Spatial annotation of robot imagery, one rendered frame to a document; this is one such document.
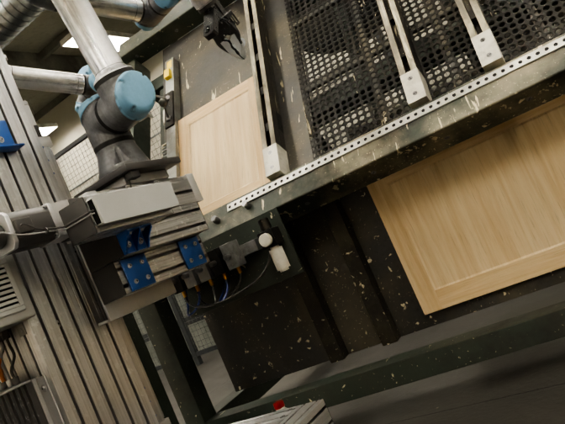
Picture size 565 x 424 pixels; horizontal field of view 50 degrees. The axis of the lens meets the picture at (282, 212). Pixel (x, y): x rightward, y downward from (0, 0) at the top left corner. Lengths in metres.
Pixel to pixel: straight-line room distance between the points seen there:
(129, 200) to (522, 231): 1.29
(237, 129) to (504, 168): 1.01
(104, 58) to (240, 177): 0.81
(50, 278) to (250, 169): 0.93
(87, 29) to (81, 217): 0.54
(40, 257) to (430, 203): 1.27
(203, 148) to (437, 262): 1.03
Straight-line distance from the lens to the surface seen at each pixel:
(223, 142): 2.46
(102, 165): 1.75
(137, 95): 1.66
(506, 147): 2.13
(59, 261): 1.70
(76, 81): 2.35
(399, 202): 2.20
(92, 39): 1.73
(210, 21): 2.06
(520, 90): 1.89
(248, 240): 2.15
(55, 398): 1.61
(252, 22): 2.71
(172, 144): 2.64
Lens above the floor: 0.67
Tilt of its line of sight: 3 degrees up
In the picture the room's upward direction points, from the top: 24 degrees counter-clockwise
